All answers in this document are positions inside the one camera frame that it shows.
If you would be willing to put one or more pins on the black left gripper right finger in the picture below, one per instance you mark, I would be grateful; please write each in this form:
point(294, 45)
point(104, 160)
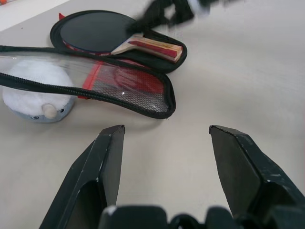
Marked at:
point(240, 167)

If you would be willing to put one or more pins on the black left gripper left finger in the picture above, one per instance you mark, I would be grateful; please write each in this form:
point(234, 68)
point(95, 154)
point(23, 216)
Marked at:
point(95, 171)

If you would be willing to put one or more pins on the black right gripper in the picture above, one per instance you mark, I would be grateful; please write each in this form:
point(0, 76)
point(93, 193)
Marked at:
point(184, 8)

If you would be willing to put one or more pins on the black rubber table tennis paddle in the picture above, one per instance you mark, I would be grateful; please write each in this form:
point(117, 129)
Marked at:
point(93, 33)

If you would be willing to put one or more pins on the black zippered paddle case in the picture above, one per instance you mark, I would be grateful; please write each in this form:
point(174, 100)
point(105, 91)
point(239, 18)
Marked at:
point(133, 90)

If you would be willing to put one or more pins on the white and grey plush toy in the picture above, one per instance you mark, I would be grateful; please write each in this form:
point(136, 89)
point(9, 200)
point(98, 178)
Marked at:
point(31, 95)

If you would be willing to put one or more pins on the orange and white object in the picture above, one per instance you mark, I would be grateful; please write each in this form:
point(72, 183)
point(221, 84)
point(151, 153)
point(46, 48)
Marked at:
point(7, 2)

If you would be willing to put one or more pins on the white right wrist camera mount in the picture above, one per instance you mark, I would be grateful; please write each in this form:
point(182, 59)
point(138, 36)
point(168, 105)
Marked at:
point(196, 4)

